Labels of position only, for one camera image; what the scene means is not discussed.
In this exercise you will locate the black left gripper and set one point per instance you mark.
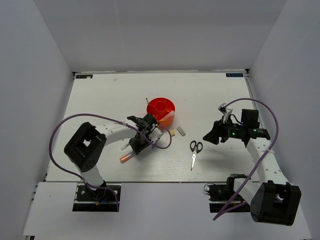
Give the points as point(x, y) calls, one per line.
point(137, 148)

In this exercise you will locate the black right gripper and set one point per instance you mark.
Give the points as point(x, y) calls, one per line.
point(218, 130)

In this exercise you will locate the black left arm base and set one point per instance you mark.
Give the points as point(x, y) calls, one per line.
point(88, 200)

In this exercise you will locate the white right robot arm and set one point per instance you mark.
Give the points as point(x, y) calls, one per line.
point(272, 199)

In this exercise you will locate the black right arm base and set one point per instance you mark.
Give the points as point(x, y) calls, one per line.
point(219, 194)

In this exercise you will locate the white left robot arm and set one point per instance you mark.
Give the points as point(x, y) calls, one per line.
point(86, 145)

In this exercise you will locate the blue clear pen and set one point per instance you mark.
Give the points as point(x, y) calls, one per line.
point(156, 142)

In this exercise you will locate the orange round compartment container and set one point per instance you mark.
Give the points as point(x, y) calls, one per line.
point(159, 107)

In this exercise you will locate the green pen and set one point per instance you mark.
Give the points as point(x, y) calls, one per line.
point(125, 146)

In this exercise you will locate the grey white eraser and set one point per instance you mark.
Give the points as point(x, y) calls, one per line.
point(181, 131)

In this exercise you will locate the right corner table label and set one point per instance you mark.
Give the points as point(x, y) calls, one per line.
point(234, 75)

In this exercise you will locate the corner table label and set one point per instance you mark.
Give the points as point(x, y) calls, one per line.
point(234, 75)
point(84, 76)

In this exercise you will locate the left corner table label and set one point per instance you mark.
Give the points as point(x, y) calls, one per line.
point(84, 76)

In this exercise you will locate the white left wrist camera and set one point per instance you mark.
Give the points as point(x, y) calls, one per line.
point(158, 131)

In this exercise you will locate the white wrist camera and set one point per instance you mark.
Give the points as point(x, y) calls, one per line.
point(225, 111)
point(158, 131)

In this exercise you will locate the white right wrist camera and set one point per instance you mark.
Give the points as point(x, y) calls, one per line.
point(225, 111)

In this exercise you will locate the black handled scissors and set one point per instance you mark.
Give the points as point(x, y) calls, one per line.
point(195, 147)

